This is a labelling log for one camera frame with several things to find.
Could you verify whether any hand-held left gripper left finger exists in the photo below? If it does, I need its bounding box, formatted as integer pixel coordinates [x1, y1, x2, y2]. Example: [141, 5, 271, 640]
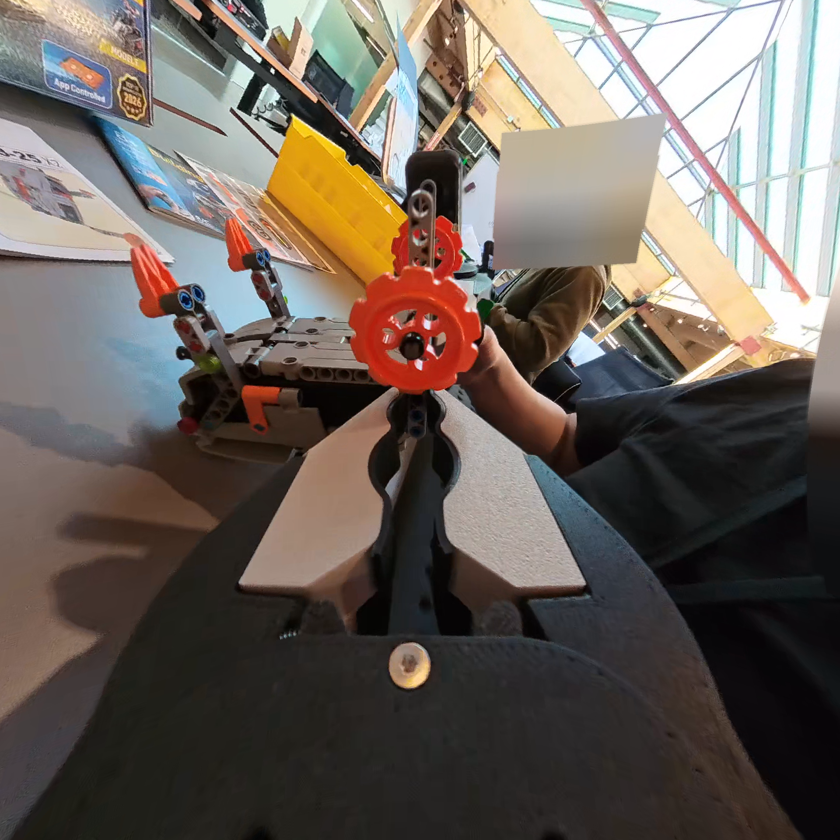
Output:
[238, 390, 403, 634]

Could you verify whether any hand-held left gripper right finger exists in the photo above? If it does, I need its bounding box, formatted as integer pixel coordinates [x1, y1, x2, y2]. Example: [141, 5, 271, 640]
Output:
[433, 390, 588, 634]

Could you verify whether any grey orange building-block robot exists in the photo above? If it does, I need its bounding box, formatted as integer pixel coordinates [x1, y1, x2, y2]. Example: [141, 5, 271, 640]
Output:
[130, 217, 395, 463]

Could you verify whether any person's right forearm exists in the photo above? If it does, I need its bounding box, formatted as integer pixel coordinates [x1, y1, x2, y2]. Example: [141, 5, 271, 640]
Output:
[489, 357, 581, 476]

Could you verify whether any person's right hand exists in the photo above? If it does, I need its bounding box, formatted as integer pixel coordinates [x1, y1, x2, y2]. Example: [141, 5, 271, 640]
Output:
[459, 325, 521, 395]

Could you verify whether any blue white banner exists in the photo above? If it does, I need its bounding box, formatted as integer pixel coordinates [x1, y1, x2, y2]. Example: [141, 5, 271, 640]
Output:
[384, 20, 421, 191]

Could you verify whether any yellow plastic bin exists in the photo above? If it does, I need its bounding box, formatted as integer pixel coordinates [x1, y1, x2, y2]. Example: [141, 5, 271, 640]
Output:
[266, 117, 411, 283]

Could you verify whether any tan printed sheet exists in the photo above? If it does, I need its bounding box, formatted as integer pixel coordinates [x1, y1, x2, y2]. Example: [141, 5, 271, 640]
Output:
[174, 151, 336, 273]

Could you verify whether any wooden background table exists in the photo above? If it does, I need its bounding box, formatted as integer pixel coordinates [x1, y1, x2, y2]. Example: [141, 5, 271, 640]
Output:
[171, 0, 382, 165]

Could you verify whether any red ceiling pipe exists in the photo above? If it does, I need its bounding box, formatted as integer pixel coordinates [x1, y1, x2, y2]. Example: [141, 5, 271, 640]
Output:
[581, 0, 811, 303]

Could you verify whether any white instruction booklet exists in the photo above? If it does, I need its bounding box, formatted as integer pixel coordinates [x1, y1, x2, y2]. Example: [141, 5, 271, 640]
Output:
[0, 118, 175, 263]

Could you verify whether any blue toy kit box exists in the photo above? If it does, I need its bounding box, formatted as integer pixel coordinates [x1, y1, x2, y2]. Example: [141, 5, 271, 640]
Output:
[0, 0, 153, 127]

